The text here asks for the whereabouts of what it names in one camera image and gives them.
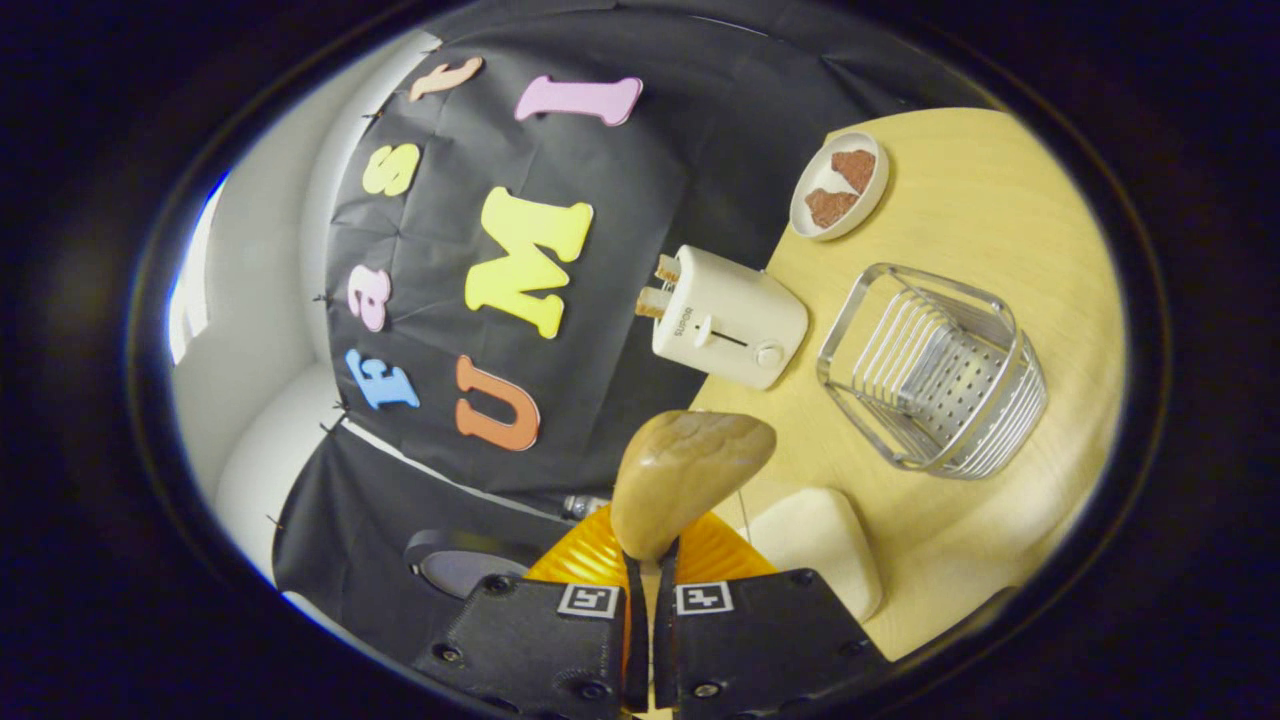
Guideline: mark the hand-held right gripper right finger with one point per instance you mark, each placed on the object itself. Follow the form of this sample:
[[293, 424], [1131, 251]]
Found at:
[[770, 640]]

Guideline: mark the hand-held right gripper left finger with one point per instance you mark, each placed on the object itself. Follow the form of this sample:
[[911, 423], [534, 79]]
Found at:
[[530, 640]]

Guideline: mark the dark grey rice cooker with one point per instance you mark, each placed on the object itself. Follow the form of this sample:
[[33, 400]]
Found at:
[[470, 565]]

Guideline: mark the cream rice box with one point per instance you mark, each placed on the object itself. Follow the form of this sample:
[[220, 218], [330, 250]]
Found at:
[[820, 545]]

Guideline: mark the small clear bottle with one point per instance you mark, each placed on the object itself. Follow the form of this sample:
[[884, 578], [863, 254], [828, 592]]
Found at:
[[585, 506]]

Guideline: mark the white toaster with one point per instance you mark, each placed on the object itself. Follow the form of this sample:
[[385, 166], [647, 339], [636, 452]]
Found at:
[[735, 320]]

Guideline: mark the toast bread slice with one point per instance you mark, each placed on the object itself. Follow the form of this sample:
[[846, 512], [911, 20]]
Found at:
[[654, 302], [668, 268]]

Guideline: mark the white round plate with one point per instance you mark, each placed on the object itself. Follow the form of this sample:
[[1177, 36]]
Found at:
[[815, 228]]

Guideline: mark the red meat piece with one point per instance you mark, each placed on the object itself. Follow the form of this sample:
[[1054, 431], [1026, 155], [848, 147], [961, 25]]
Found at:
[[830, 207], [855, 170]]

